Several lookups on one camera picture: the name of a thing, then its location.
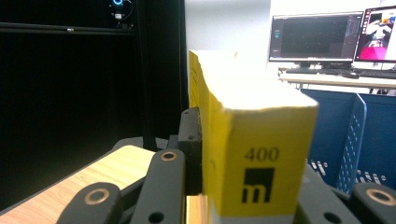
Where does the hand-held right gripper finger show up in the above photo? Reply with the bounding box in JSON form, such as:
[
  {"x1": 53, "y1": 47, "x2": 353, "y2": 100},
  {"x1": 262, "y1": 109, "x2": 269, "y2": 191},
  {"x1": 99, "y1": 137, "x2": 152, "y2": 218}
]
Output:
[{"x1": 177, "y1": 106, "x2": 204, "y2": 196}]

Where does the yellow thick book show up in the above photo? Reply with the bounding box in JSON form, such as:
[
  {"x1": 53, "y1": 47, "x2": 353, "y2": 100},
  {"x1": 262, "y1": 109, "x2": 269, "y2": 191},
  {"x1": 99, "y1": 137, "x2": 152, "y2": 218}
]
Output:
[{"x1": 188, "y1": 49, "x2": 319, "y2": 224}]

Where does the blue plastic crate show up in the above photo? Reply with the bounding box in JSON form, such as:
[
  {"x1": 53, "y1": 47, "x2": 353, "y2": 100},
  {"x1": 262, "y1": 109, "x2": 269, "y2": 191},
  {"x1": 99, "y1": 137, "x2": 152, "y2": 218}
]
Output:
[{"x1": 300, "y1": 88, "x2": 396, "y2": 195}]

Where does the black metal stand pole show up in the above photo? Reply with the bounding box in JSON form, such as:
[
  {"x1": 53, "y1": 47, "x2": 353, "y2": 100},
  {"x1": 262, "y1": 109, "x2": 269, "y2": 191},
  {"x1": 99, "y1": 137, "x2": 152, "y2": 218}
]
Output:
[{"x1": 135, "y1": 0, "x2": 158, "y2": 152}]

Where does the black keyboard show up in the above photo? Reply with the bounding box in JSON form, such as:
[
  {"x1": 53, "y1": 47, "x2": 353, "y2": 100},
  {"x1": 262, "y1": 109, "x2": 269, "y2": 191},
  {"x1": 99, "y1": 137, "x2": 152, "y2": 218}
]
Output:
[
  {"x1": 285, "y1": 67, "x2": 353, "y2": 76},
  {"x1": 358, "y1": 69, "x2": 396, "y2": 79}
]

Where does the white desk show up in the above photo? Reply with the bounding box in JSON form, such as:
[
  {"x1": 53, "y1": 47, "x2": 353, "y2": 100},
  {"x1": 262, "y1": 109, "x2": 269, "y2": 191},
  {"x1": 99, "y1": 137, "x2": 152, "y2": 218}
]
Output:
[{"x1": 278, "y1": 68, "x2": 396, "y2": 94}]

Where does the dark-screen computer monitor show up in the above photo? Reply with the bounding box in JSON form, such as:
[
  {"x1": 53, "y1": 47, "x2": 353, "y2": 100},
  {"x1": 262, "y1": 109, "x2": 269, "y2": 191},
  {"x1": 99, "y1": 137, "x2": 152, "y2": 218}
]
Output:
[{"x1": 268, "y1": 11, "x2": 364, "y2": 70}]

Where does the black horizontal metal bar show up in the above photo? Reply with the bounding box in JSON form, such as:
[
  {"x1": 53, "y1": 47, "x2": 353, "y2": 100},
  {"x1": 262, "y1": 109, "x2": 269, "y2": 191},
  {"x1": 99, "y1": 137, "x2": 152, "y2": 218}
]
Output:
[{"x1": 0, "y1": 21, "x2": 137, "y2": 35}]

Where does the pink-screen computer monitor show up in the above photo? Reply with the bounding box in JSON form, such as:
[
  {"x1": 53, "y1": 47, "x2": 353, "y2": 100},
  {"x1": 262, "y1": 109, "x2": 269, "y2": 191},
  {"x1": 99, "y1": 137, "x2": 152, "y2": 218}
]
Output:
[{"x1": 354, "y1": 5, "x2": 396, "y2": 64}]

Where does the camera with blue ring light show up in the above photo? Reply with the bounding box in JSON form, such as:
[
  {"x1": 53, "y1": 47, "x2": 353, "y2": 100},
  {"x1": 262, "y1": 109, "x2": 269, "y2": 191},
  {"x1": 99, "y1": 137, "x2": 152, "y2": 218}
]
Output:
[{"x1": 107, "y1": 0, "x2": 134, "y2": 30}]

